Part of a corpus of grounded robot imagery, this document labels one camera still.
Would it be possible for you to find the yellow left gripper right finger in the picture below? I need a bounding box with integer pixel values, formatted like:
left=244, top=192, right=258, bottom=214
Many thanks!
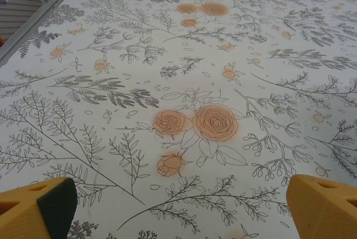
left=286, top=174, right=357, bottom=239

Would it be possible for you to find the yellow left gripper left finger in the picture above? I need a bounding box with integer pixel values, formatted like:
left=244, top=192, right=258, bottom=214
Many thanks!
left=0, top=177, right=78, bottom=239

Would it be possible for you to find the floral printed tablecloth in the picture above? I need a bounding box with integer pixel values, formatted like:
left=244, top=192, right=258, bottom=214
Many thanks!
left=0, top=0, right=357, bottom=239

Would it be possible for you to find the aluminium extrusion frame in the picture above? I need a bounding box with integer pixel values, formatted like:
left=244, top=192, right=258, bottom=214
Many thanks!
left=0, top=0, right=84, bottom=69

